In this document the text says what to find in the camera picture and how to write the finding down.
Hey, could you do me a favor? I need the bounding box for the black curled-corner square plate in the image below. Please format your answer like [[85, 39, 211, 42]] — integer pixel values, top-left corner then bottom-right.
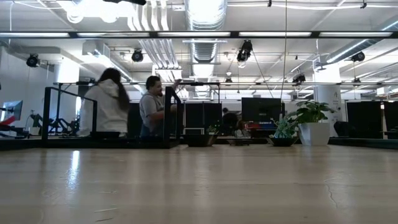
[[182, 133, 219, 148]]

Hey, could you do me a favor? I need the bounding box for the small background plant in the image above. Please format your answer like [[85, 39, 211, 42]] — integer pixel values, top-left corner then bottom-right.
[[206, 123, 219, 137]]

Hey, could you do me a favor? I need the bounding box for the grey desk monitor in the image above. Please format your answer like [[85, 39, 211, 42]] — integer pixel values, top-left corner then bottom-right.
[[0, 100, 24, 123]]

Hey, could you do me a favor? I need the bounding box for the silver spiral air duct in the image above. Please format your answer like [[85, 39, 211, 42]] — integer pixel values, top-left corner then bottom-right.
[[325, 18, 398, 65], [183, 0, 228, 65]]

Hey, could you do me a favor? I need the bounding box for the thin hanging cable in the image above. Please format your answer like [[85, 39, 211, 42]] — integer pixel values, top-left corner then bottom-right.
[[280, 0, 289, 101]]

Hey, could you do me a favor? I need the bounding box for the white ceiling air unit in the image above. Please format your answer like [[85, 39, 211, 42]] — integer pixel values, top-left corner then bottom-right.
[[81, 39, 111, 59]]

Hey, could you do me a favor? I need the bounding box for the black office chair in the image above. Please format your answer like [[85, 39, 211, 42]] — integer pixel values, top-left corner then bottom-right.
[[333, 120, 349, 138]]

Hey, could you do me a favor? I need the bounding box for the long black light bar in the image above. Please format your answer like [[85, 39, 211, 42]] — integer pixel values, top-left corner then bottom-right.
[[0, 30, 398, 39]]

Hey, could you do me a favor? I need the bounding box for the white round column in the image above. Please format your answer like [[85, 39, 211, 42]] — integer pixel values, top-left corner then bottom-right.
[[313, 84, 343, 123]]

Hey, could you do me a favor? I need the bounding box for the red box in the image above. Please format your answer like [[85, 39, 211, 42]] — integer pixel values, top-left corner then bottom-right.
[[245, 121, 275, 129]]

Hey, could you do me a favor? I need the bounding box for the black ceiling spotlight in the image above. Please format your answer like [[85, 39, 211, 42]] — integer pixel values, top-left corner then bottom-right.
[[131, 47, 145, 63], [291, 72, 307, 85], [25, 53, 41, 68], [236, 39, 254, 63], [350, 50, 366, 63]]

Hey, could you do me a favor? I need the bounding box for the person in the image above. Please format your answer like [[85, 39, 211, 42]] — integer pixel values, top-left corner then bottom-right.
[[233, 119, 251, 139], [221, 107, 239, 137], [79, 67, 131, 138], [139, 75, 184, 139]]

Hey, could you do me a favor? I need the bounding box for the round black plate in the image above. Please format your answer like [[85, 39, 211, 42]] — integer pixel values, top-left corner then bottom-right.
[[266, 136, 299, 147]]

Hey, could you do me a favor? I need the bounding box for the red bar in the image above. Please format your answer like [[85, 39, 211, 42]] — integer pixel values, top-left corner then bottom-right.
[[0, 115, 16, 127]]

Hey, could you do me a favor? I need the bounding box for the black background rig frame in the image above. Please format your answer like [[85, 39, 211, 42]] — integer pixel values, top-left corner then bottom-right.
[[173, 81, 221, 103], [52, 80, 106, 125]]

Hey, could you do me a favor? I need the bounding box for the green plant in white pot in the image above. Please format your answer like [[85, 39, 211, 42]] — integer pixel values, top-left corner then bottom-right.
[[269, 99, 337, 147]]

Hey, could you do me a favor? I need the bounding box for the large black screen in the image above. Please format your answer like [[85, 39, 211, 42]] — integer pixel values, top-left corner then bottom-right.
[[241, 96, 285, 124]]

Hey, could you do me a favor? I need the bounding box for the black mesh tray rack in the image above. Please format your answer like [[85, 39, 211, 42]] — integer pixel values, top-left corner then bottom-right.
[[42, 86, 183, 149]]

